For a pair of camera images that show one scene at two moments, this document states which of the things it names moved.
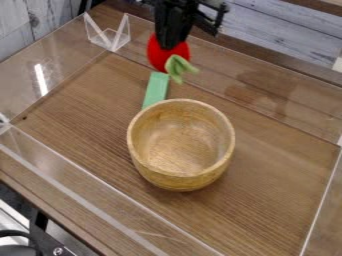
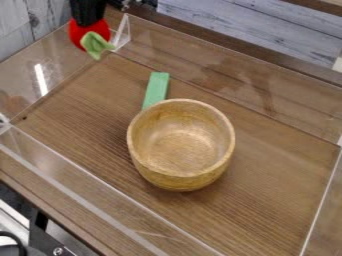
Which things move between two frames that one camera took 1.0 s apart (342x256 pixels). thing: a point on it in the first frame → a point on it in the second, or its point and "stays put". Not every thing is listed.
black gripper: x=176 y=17 → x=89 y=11
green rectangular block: x=157 y=88 stays put
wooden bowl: x=181 y=141 stays put
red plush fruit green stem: x=178 y=65 → x=92 y=38
